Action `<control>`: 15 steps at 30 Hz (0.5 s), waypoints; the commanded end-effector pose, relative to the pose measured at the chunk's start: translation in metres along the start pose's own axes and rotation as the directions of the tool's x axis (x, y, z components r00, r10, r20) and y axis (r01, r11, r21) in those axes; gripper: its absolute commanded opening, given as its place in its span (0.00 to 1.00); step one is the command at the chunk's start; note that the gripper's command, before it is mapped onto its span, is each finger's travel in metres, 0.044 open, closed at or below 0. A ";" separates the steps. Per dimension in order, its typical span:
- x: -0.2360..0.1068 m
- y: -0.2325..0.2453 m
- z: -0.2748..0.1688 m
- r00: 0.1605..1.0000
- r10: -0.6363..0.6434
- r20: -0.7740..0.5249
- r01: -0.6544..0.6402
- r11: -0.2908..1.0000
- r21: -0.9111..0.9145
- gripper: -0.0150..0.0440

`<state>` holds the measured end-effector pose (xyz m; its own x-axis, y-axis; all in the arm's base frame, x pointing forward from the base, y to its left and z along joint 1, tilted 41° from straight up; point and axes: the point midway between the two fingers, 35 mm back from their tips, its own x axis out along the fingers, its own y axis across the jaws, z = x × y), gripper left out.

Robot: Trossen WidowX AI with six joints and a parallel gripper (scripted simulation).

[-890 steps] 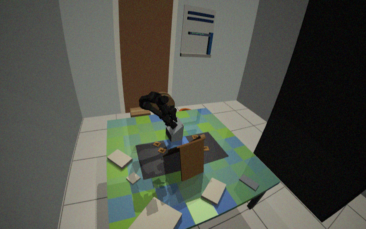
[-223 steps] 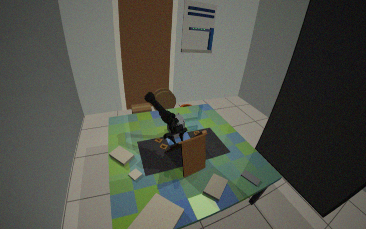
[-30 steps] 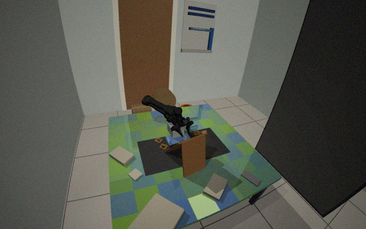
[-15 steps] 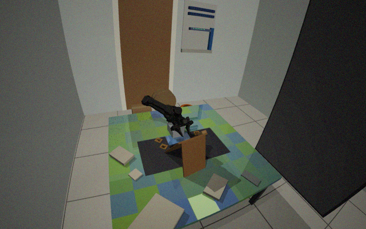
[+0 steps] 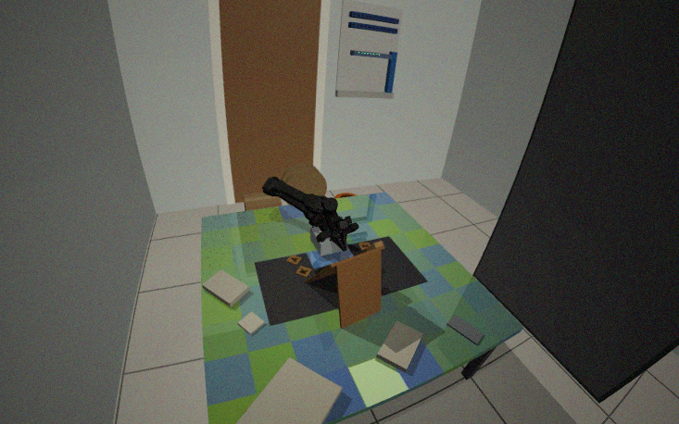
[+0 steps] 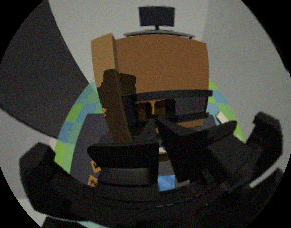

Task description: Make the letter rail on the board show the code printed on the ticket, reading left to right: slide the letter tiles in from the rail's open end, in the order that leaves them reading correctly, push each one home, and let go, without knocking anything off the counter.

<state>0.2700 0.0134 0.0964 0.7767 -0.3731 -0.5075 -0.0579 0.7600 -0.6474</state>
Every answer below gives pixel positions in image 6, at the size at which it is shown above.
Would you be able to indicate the white paper ticket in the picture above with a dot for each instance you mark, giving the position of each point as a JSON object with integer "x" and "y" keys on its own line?
{"x": 162, "y": 148}

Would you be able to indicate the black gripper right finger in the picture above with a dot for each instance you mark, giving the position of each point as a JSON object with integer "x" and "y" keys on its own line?
{"x": 185, "y": 146}

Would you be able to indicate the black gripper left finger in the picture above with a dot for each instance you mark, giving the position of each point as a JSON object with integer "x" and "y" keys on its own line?
{"x": 141, "y": 152}

